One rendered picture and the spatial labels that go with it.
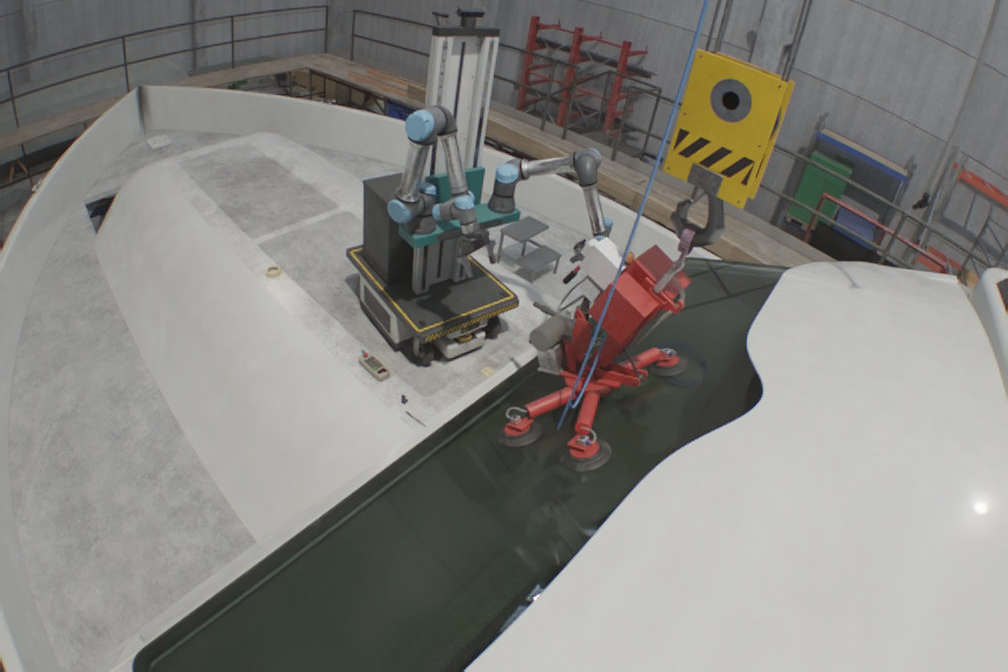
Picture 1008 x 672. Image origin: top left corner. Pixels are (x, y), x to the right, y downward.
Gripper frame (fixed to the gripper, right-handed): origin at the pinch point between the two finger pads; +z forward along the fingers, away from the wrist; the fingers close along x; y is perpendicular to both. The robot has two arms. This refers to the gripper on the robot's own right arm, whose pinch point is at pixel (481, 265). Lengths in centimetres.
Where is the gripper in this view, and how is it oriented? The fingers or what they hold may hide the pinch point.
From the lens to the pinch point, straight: 225.1
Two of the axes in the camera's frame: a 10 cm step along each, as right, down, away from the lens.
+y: -6.7, -1.6, 7.2
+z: 2.3, 8.8, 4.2
